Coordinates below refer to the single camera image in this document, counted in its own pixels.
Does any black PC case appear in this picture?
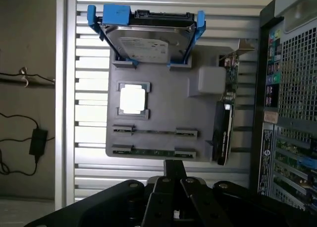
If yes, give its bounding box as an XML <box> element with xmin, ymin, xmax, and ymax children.
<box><xmin>251</xmin><ymin>0</ymin><xmax>317</xmax><ymax>213</ymax></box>

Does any blue disk caddy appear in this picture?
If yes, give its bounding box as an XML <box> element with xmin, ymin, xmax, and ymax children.
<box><xmin>87</xmin><ymin>4</ymin><xmax>207</xmax><ymax>67</ymax></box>

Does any silver CPU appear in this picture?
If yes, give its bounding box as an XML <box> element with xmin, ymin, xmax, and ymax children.
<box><xmin>119</xmin><ymin>84</ymin><xmax>147</xmax><ymax>115</ymax></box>

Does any green RAM stick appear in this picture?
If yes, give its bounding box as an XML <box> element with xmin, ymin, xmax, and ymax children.
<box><xmin>113</xmin><ymin>148</ymin><xmax>197</xmax><ymax>157</ymax></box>
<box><xmin>113</xmin><ymin>128</ymin><xmax>198</xmax><ymax>136</ymax></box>

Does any black graphics card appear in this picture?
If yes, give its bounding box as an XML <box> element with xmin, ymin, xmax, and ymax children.
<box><xmin>212</xmin><ymin>38</ymin><xmax>258</xmax><ymax>166</ymax></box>

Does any grey parts rack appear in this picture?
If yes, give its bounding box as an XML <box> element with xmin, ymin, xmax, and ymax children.
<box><xmin>105</xmin><ymin>45</ymin><xmax>240</xmax><ymax>163</ymax></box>

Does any black adapter cable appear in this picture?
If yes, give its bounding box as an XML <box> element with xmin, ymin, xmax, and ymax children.
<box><xmin>0</xmin><ymin>112</ymin><xmax>55</xmax><ymax>176</ymax></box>

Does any thin black cable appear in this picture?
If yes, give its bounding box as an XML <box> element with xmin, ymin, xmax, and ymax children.
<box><xmin>0</xmin><ymin>72</ymin><xmax>56</xmax><ymax>85</ymax></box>

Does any black power adapter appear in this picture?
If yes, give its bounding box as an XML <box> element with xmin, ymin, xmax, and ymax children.
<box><xmin>28</xmin><ymin>128</ymin><xmax>49</xmax><ymax>156</ymax></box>

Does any metal hook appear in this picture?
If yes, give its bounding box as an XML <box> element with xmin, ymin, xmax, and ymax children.
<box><xmin>18</xmin><ymin>66</ymin><xmax>29</xmax><ymax>88</ymax></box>

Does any silver hard disk drive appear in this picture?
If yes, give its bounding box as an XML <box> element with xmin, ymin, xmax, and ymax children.
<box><xmin>100</xmin><ymin>10</ymin><xmax>196</xmax><ymax>64</ymax></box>

